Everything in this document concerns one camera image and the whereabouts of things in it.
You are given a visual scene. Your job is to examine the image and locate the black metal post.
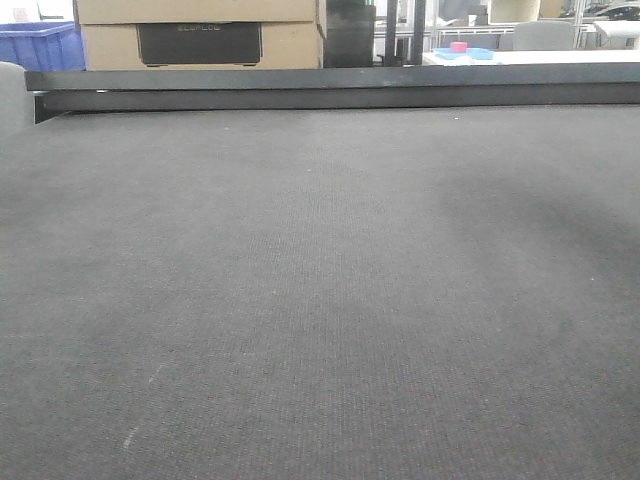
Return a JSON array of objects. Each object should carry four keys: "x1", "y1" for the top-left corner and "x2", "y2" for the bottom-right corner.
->
[{"x1": 383, "y1": 0, "x2": 427, "y2": 67}]

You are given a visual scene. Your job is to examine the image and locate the lower cardboard box black print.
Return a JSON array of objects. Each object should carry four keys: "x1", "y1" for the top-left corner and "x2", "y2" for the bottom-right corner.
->
[{"x1": 81, "y1": 22, "x2": 323, "y2": 71}]

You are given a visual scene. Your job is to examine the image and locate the white background table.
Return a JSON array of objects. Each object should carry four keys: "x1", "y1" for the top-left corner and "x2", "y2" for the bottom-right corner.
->
[{"x1": 423, "y1": 50, "x2": 639, "y2": 66}]

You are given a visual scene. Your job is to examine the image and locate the red tape roll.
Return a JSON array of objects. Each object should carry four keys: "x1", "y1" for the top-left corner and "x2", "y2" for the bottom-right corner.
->
[{"x1": 449, "y1": 41, "x2": 468, "y2": 54}]

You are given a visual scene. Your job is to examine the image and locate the blue shallow tray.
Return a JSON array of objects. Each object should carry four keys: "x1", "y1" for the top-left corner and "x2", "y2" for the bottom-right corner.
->
[{"x1": 432, "y1": 47, "x2": 494, "y2": 61}]

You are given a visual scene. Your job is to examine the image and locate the grey office chair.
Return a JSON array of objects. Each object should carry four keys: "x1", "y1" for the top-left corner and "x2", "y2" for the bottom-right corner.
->
[{"x1": 498, "y1": 20, "x2": 575, "y2": 51}]

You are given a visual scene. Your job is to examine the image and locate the upper cardboard box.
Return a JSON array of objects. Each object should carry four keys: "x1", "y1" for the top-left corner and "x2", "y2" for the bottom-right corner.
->
[{"x1": 74, "y1": 0, "x2": 326, "y2": 25}]

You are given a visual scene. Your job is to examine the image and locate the blue plastic crate background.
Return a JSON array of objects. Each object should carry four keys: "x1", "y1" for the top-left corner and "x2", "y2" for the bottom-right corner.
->
[{"x1": 1, "y1": 21, "x2": 86, "y2": 71}]

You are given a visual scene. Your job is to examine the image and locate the black conveyor side rail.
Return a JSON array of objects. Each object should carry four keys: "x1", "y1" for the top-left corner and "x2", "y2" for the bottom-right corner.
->
[{"x1": 24, "y1": 62, "x2": 639, "y2": 120}]

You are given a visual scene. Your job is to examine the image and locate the dark grey conveyor belt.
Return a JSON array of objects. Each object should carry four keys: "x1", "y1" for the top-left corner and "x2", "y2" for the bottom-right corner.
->
[{"x1": 1, "y1": 106, "x2": 639, "y2": 479}]

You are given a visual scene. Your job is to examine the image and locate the black stacked bins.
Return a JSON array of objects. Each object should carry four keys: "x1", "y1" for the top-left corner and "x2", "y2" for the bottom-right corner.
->
[{"x1": 324, "y1": 1, "x2": 376, "y2": 68}]

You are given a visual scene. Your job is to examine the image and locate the grey conveyor end cover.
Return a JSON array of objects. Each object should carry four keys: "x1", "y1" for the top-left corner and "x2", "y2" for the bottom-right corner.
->
[{"x1": 0, "y1": 62, "x2": 35, "y2": 141}]

